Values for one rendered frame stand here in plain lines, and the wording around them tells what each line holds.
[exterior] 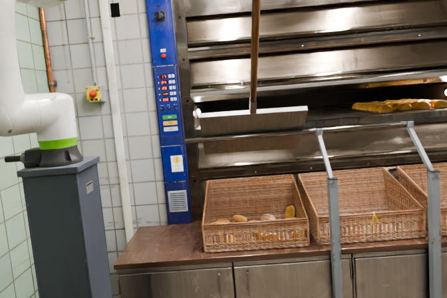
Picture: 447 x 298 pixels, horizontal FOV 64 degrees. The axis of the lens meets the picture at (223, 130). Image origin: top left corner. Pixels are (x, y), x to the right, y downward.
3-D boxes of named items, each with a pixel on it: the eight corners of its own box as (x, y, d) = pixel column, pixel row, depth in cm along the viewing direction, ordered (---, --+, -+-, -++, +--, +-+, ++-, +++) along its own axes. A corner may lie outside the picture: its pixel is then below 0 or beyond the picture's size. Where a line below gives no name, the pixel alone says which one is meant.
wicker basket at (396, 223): (298, 214, 230) (296, 173, 228) (386, 207, 230) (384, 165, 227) (317, 247, 182) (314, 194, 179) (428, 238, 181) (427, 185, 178)
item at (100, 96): (90, 102, 228) (89, 86, 227) (106, 101, 228) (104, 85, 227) (86, 102, 220) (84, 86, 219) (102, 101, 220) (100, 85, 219)
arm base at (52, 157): (-4, 171, 120) (-7, 153, 119) (21, 163, 135) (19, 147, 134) (72, 165, 119) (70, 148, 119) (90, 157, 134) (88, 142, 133)
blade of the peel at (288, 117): (308, 110, 178) (306, 106, 179) (198, 117, 179) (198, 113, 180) (298, 148, 207) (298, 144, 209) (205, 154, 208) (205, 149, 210)
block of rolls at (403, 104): (350, 109, 299) (350, 102, 299) (408, 104, 298) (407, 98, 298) (380, 113, 239) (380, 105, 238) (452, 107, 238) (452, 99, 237)
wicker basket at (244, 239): (209, 220, 233) (205, 179, 230) (296, 215, 230) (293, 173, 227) (202, 254, 185) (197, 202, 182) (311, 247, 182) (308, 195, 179)
